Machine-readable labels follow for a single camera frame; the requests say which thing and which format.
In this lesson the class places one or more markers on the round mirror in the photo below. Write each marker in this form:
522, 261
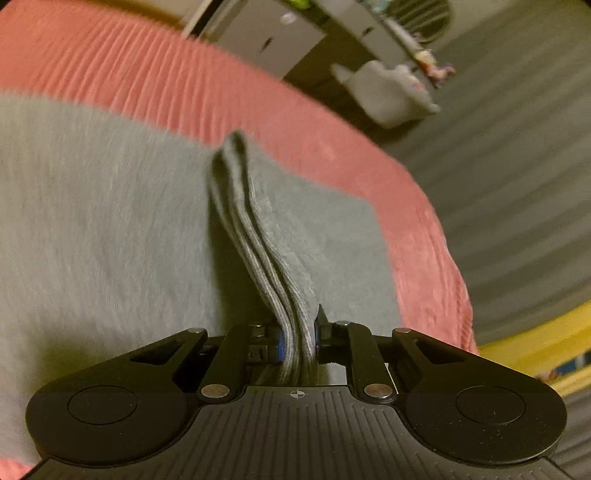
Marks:
427, 18

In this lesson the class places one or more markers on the grey cabinet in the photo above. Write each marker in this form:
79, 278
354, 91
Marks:
263, 32

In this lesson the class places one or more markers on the pink ribbed blanket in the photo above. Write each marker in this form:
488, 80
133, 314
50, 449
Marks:
295, 124

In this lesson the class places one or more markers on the yellow board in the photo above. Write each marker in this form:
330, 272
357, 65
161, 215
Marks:
535, 346

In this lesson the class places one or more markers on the small toys on desk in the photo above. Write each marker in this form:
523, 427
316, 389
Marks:
434, 67

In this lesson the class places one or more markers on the grey pants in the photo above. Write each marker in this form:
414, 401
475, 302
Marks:
115, 221

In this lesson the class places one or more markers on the white fluffy chair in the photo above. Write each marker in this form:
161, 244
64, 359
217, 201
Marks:
392, 94

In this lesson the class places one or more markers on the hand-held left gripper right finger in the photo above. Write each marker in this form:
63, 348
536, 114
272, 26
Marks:
318, 336

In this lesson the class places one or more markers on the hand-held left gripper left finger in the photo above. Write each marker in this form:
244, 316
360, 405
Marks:
275, 347

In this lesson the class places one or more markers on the grey dressing desk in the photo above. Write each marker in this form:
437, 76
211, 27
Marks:
369, 32

